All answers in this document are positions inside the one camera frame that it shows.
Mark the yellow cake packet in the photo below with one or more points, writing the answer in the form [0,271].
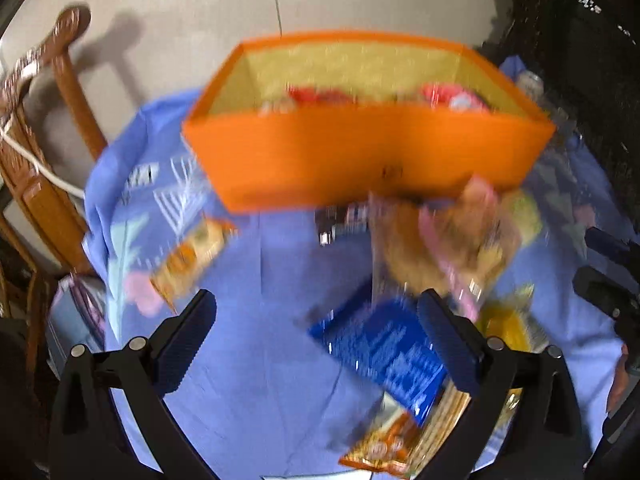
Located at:
[510,320]

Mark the small dark snack packet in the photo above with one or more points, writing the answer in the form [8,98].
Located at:
[340,222]

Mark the orange patterned snack packet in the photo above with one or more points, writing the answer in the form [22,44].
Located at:
[385,447]

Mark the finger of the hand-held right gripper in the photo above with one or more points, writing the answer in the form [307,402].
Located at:
[607,245]
[600,290]

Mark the pink clear pastry bag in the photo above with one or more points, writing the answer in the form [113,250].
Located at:
[425,245]

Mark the orange cardboard box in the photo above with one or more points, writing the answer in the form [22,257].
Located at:
[350,160]

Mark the yellow green snack packet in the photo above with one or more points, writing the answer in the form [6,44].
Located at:
[525,217]

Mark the carved wooden chair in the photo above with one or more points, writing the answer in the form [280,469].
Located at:
[45,185]

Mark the pink red snack packet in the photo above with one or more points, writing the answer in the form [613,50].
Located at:
[450,97]

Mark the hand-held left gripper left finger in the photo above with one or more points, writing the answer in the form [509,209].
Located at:
[187,340]

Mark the blue cracker packet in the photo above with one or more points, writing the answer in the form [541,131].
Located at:
[385,355]

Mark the blue printed tablecloth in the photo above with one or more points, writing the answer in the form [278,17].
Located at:
[260,280]

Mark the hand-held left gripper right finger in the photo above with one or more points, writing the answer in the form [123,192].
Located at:
[447,340]

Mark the grey blue cushion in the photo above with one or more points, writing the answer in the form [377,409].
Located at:
[75,310]

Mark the clear square cracker packet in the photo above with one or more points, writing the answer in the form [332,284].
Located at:
[442,430]

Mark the orange biscuit packet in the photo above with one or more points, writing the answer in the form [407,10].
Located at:
[190,260]

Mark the dark carved wooden furniture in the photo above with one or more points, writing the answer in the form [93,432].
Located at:
[575,35]

